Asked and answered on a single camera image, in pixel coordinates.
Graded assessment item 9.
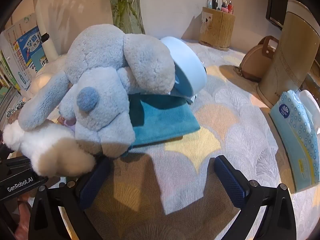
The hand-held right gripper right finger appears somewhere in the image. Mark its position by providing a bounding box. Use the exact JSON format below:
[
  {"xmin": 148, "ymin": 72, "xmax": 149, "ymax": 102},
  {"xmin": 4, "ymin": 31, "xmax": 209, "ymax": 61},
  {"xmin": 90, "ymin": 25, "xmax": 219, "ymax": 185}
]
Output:
[{"xmin": 214, "ymin": 155, "xmax": 297, "ymax": 240}]

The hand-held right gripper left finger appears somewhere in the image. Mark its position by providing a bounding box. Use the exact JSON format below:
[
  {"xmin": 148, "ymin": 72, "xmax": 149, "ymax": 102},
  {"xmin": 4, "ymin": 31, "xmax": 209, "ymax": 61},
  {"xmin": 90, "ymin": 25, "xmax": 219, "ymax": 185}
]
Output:
[{"xmin": 28, "ymin": 156, "xmax": 113, "ymax": 240}]

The white plush toy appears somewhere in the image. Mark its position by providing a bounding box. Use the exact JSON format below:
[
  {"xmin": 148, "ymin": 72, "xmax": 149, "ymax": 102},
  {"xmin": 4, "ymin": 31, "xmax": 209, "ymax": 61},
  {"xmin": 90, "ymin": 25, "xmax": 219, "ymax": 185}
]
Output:
[{"xmin": 2, "ymin": 120, "xmax": 97, "ymax": 177}]

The purple packet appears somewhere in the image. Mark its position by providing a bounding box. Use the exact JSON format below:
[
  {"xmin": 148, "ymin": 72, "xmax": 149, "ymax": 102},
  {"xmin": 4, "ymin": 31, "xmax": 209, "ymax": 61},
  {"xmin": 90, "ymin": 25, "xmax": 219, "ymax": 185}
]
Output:
[{"xmin": 59, "ymin": 115, "xmax": 77, "ymax": 132}]

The teal towel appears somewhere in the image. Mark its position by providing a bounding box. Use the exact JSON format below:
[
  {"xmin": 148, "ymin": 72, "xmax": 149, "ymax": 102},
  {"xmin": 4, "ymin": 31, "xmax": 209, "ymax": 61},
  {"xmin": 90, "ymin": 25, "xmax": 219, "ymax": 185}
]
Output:
[{"xmin": 121, "ymin": 92, "xmax": 202, "ymax": 158}]

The blue-grey plush toy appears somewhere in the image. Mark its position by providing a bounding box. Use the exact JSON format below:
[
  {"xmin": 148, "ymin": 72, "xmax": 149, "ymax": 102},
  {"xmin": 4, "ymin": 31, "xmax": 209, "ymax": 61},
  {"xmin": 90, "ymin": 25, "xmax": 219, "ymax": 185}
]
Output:
[{"xmin": 19, "ymin": 24, "xmax": 177, "ymax": 158}]

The light blue round bowl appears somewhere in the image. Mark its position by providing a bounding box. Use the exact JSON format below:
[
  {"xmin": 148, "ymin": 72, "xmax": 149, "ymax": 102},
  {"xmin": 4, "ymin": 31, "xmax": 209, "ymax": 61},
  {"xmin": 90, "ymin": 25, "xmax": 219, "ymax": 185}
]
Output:
[{"xmin": 160, "ymin": 36, "xmax": 208, "ymax": 103}]

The blue tissue pack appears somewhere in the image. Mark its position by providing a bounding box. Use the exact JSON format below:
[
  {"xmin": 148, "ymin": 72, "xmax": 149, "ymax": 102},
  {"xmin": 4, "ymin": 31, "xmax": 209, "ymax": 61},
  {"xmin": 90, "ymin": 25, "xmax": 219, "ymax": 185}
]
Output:
[{"xmin": 269, "ymin": 90, "xmax": 320, "ymax": 193}]

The row of books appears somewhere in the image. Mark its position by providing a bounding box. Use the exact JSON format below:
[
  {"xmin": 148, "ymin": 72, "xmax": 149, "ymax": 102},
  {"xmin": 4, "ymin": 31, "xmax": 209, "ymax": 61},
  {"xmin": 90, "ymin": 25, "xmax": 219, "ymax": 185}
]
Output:
[{"xmin": 0, "ymin": 50, "xmax": 23, "ymax": 110}]

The tan round handbag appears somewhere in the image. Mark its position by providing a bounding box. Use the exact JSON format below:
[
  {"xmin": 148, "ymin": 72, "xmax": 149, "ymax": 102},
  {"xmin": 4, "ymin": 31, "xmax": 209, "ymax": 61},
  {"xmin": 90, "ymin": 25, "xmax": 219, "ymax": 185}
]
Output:
[{"xmin": 239, "ymin": 35, "xmax": 279, "ymax": 82}]

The white pipe with black band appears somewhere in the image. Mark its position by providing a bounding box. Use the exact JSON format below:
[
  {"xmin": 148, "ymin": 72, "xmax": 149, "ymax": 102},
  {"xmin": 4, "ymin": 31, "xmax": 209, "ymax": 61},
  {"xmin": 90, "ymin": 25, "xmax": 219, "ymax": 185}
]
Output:
[{"xmin": 35, "ymin": 0, "xmax": 59, "ymax": 58}]

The beige cylindrical container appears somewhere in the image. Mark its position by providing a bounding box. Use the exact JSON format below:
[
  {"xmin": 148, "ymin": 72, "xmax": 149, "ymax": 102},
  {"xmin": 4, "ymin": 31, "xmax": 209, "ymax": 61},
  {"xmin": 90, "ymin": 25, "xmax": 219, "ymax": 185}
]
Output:
[{"xmin": 256, "ymin": 0, "xmax": 320, "ymax": 109}]

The wooden pen holder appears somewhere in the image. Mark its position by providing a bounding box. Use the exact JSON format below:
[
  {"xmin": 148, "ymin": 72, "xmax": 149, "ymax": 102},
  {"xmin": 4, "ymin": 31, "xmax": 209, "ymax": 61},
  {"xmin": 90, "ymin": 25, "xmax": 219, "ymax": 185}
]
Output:
[{"xmin": 199, "ymin": 6, "xmax": 236, "ymax": 50}]

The glass vase with green stems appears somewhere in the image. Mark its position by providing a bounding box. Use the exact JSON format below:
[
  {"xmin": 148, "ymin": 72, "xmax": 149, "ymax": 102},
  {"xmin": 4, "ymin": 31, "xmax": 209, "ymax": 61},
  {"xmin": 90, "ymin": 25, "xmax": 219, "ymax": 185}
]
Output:
[{"xmin": 107, "ymin": 0, "xmax": 146, "ymax": 34}]

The bunch of pens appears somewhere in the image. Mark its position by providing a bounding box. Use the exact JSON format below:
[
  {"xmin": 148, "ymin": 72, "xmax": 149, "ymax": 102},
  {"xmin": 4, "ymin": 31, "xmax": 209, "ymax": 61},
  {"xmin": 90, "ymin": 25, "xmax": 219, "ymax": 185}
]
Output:
[{"xmin": 206, "ymin": 0, "xmax": 235, "ymax": 14}]

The dark framed board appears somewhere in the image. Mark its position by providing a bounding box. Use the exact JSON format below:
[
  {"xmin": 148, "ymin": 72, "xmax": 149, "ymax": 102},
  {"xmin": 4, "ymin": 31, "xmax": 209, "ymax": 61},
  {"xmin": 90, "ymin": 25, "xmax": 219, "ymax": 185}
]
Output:
[{"xmin": 265, "ymin": 0, "xmax": 290, "ymax": 28}]

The braided rope item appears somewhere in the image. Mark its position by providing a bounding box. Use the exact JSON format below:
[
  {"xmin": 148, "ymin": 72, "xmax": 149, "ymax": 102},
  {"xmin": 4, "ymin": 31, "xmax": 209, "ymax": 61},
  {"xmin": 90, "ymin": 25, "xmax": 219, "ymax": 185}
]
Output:
[{"xmin": 6, "ymin": 100, "xmax": 27, "ymax": 124}]

